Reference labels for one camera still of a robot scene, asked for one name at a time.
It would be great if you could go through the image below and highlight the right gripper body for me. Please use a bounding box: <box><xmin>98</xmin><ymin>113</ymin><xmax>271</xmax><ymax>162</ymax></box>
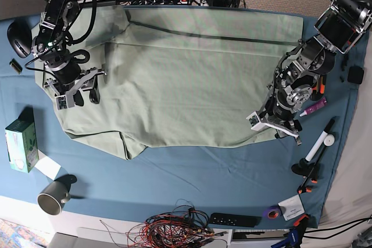
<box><xmin>43</xmin><ymin>67</ymin><xmax>106</xmax><ymax>97</ymax></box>

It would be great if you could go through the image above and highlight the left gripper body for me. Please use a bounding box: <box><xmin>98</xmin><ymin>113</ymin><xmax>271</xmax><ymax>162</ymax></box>
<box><xmin>259</xmin><ymin>96</ymin><xmax>302</xmax><ymax>146</ymax></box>

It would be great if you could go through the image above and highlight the sage green T-shirt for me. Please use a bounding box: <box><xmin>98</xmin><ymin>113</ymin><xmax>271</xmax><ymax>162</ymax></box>
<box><xmin>55</xmin><ymin>5</ymin><xmax>303</xmax><ymax>160</ymax></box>

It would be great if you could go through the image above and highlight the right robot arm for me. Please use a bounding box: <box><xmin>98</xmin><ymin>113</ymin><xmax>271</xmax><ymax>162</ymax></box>
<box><xmin>31</xmin><ymin>0</ymin><xmax>104</xmax><ymax>110</ymax></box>

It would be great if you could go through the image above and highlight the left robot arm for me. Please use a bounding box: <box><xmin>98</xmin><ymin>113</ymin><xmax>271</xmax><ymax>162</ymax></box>
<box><xmin>257</xmin><ymin>0</ymin><xmax>371</xmax><ymax>145</ymax></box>

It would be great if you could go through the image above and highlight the white black hand pump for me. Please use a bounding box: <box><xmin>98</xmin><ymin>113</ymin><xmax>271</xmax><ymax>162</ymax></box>
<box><xmin>291</xmin><ymin>118</ymin><xmax>335</xmax><ymax>176</ymax></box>

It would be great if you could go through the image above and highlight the blue table cloth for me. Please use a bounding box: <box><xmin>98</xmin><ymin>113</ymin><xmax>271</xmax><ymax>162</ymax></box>
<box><xmin>1</xmin><ymin>6</ymin><xmax>358</xmax><ymax>226</ymax></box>

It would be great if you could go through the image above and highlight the purple glue tube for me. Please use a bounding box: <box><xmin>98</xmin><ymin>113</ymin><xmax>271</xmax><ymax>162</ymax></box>
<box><xmin>299</xmin><ymin>97</ymin><xmax>327</xmax><ymax>117</ymax></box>

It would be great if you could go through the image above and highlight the orange black utility knife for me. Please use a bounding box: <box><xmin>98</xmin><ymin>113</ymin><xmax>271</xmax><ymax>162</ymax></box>
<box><xmin>310</xmin><ymin>75</ymin><xmax>327</xmax><ymax>101</ymax></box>

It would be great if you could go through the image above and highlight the orange black spring clamp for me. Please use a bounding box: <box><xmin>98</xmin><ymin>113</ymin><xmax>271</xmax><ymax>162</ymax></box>
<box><xmin>297</xmin><ymin>163</ymin><xmax>319</xmax><ymax>194</ymax></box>

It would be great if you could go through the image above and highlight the green tissue box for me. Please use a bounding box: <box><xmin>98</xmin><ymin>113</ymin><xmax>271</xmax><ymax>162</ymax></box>
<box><xmin>5</xmin><ymin>119</ymin><xmax>39</xmax><ymax>173</ymax></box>

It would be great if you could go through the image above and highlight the small silver lighter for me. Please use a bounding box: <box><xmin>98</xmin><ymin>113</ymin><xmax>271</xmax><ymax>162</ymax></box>
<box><xmin>9</xmin><ymin>59</ymin><xmax>23</xmax><ymax>74</ymax></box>

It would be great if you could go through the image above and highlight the white card box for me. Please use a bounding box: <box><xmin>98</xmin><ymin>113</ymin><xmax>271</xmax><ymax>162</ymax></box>
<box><xmin>278</xmin><ymin>195</ymin><xmax>305</xmax><ymax>221</ymax></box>

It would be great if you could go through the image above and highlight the white paper slip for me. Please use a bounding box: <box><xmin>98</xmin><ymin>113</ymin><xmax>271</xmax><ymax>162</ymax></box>
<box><xmin>34</xmin><ymin>156</ymin><xmax>61</xmax><ymax>180</ymax></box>

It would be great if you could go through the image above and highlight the purple tape roll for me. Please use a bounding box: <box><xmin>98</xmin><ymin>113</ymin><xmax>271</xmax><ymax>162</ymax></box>
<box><xmin>263</xmin><ymin>205</ymin><xmax>282</xmax><ymax>220</ymax></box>

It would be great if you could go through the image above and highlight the black computer mouse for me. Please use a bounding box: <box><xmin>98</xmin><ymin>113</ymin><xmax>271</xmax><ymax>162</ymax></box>
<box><xmin>7</xmin><ymin>21</ymin><xmax>33</xmax><ymax>58</ymax></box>

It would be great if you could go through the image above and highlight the black square box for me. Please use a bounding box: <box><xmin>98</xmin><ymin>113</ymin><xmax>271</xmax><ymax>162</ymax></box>
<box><xmin>347</xmin><ymin>66</ymin><xmax>364</xmax><ymax>85</ymax></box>

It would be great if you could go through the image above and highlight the black remote control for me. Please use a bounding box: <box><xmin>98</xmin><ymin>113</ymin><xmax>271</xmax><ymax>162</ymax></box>
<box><xmin>209</xmin><ymin>213</ymin><xmax>261</xmax><ymax>228</ymax></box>

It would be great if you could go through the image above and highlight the blue bar clamp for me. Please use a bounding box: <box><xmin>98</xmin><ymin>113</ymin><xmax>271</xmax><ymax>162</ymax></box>
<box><xmin>271</xmin><ymin>214</ymin><xmax>310</xmax><ymax>248</ymax></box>

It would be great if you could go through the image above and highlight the grey ceramic mug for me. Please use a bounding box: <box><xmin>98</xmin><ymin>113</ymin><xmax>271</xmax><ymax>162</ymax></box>
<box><xmin>37</xmin><ymin>181</ymin><xmax>71</xmax><ymax>215</ymax></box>

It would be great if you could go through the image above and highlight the black power strip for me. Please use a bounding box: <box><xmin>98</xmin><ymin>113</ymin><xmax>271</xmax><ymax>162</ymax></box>
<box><xmin>116</xmin><ymin>0</ymin><xmax>200</xmax><ymax>6</ymax></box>

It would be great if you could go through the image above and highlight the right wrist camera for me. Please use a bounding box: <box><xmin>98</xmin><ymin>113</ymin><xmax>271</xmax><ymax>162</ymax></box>
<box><xmin>55</xmin><ymin>95</ymin><xmax>75</xmax><ymax>110</ymax></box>

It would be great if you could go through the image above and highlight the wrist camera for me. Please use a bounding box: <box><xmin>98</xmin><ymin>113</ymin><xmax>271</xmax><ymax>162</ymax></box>
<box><xmin>246</xmin><ymin>111</ymin><xmax>267</xmax><ymax>131</ymax></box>
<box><xmin>55</xmin><ymin>95</ymin><xmax>75</xmax><ymax>110</ymax></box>

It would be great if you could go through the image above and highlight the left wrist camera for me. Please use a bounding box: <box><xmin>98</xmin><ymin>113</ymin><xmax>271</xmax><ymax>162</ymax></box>
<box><xmin>246</xmin><ymin>111</ymin><xmax>267</xmax><ymax>131</ymax></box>

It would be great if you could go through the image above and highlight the red and black wire bundle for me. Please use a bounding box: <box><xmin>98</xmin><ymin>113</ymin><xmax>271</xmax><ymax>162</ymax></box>
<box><xmin>99</xmin><ymin>200</ymin><xmax>227</xmax><ymax>248</ymax></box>

